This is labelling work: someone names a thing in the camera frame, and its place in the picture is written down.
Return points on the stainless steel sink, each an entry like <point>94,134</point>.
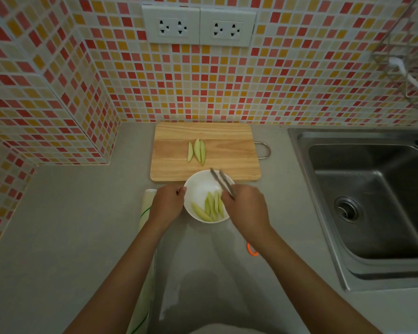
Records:
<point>369,205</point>

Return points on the person's left forearm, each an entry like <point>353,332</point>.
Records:
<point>125,285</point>

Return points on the person's right hand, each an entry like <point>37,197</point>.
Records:
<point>249,210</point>

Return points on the wooden cutting board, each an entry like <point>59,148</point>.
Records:
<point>226,149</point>

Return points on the person's right forearm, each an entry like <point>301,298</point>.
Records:
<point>310,292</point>

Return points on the person's white shirt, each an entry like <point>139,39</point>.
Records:
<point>226,328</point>

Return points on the person's left fingers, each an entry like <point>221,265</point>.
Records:
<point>182,191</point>

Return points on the white round bowl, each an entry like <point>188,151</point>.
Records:
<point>199,186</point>

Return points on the white cloth with green line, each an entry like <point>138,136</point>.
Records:
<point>144,302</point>

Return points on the metal tongs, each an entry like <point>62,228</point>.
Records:
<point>223,180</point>

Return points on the person's left hand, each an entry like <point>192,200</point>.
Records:
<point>167,206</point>

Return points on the metal sink drain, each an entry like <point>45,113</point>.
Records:
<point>348,209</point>

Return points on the green fruit slice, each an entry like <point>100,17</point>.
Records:
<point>216,200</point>
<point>197,149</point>
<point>201,212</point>
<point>221,209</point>
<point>203,153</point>
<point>190,151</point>
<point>211,205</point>
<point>207,204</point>

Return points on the white double wall socket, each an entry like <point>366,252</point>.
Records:
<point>227,28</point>
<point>170,24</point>

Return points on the person's right fingers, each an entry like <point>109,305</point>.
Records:
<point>227,196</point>

